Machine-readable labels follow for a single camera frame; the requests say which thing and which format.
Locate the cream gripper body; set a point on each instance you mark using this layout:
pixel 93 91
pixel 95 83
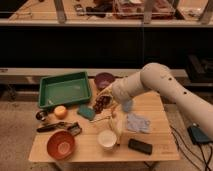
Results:
pixel 107 92

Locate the dark red grape bunch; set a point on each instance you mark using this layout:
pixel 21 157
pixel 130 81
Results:
pixel 101 103

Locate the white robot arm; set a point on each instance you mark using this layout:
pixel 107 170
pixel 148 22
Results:
pixel 158 77

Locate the purple bowl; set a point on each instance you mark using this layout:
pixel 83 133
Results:
pixel 102 80

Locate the red bowl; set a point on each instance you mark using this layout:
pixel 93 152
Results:
pixel 61 145

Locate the orange carrot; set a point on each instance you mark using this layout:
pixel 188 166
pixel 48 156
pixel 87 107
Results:
pixel 113 109

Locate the wooden spoon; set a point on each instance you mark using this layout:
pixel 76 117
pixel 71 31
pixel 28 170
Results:
pixel 100 119

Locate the green sponge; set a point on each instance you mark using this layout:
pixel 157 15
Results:
pixel 86 112

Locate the yellow banana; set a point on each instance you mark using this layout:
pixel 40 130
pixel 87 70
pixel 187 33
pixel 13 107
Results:
pixel 114 128

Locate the light blue cloth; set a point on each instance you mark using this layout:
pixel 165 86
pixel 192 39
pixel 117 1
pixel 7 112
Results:
pixel 136 123

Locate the white cup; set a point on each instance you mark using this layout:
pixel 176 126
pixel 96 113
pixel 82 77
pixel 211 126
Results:
pixel 107 139

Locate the black stapler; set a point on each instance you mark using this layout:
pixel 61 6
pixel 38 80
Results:
pixel 75 129

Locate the yellow round fruit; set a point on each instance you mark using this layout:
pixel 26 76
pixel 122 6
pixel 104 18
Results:
pixel 60 112

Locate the green plastic tray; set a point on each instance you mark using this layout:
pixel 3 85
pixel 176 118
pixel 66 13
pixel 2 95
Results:
pixel 67 89

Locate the black phone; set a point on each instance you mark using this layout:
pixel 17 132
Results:
pixel 140 146

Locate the small metal cup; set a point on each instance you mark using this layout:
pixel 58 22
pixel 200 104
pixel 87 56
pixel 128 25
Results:
pixel 42 115

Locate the black handled tool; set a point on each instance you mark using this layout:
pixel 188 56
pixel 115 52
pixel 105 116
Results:
pixel 52 127

